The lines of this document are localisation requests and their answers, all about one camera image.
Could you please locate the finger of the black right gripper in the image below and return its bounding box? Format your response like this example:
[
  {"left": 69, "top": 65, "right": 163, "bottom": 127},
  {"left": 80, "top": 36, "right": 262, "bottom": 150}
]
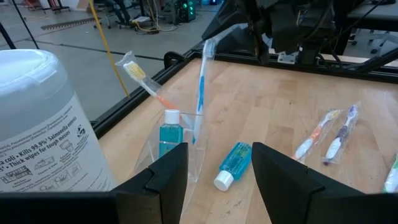
[
  {"left": 201, "top": 0, "right": 255, "bottom": 41},
  {"left": 244, "top": 0, "right": 271, "bottom": 65}
]

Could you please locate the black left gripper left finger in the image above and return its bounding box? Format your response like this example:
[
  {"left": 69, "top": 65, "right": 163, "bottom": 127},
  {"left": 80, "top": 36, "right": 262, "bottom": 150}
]
[{"left": 111, "top": 142, "right": 190, "bottom": 224}]

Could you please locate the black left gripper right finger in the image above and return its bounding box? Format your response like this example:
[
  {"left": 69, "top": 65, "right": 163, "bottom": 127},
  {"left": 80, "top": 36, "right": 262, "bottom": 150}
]
[{"left": 251, "top": 141, "right": 366, "bottom": 224}]

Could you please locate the blue mouthwash bottle white cap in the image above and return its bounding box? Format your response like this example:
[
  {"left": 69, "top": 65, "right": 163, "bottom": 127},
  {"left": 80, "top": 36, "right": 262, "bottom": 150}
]
[
  {"left": 213, "top": 142, "right": 253, "bottom": 192},
  {"left": 158, "top": 109, "right": 185, "bottom": 158}
]

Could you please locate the orange toothbrush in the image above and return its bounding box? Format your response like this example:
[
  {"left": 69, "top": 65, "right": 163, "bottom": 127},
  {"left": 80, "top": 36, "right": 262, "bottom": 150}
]
[
  {"left": 292, "top": 108, "right": 342, "bottom": 164},
  {"left": 114, "top": 50, "right": 196, "bottom": 129}
]

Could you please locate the purple toothbrush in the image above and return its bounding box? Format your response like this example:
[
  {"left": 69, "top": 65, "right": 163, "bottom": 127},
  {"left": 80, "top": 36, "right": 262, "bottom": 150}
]
[{"left": 322, "top": 101, "right": 363, "bottom": 166}]

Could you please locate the blue toothbrush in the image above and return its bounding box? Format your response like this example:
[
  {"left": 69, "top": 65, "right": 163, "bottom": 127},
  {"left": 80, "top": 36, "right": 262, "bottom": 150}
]
[{"left": 190, "top": 24, "right": 241, "bottom": 146}]

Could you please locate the green toothbrush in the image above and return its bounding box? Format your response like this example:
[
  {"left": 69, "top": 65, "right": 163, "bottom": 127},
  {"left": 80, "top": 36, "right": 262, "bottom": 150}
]
[{"left": 381, "top": 152, "right": 398, "bottom": 194}]

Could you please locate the clear acrylic organizer box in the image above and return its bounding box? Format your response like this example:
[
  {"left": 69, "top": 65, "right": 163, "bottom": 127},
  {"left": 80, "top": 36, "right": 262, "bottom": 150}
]
[{"left": 132, "top": 110, "right": 208, "bottom": 218}]

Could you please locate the black computer with green lights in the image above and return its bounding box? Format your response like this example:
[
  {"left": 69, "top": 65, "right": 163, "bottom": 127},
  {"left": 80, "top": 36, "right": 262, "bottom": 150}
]
[{"left": 172, "top": 0, "right": 197, "bottom": 23}]

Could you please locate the black office chair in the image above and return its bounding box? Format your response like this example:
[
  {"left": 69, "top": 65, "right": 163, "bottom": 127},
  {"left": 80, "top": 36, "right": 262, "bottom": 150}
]
[{"left": 93, "top": 0, "right": 133, "bottom": 30}]

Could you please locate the white disinfecting wipes canister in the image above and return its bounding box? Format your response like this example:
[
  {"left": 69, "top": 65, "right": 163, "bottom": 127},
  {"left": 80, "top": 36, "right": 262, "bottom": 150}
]
[{"left": 0, "top": 49, "right": 118, "bottom": 193}]

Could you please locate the black tripod leg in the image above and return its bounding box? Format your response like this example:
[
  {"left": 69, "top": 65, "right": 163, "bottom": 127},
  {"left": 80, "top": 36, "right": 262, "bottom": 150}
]
[
  {"left": 0, "top": 22, "right": 17, "bottom": 50},
  {"left": 11, "top": 0, "right": 40, "bottom": 50}
]

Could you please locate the white mounting bracket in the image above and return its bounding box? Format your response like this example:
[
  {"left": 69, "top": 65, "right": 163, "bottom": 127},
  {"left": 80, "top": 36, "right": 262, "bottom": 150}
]
[{"left": 277, "top": 50, "right": 302, "bottom": 65}]

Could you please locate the black cable guide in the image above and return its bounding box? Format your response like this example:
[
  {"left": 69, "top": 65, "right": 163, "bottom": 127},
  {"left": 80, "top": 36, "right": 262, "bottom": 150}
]
[{"left": 163, "top": 50, "right": 185, "bottom": 70}]

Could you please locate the black aluminium table frame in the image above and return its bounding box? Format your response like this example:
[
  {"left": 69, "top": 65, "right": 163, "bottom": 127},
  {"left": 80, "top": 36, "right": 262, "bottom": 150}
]
[{"left": 91, "top": 46, "right": 398, "bottom": 140}]

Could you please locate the grey floor cable cover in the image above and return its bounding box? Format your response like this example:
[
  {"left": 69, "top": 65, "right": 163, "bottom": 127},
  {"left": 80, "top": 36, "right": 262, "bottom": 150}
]
[{"left": 40, "top": 17, "right": 98, "bottom": 31}]

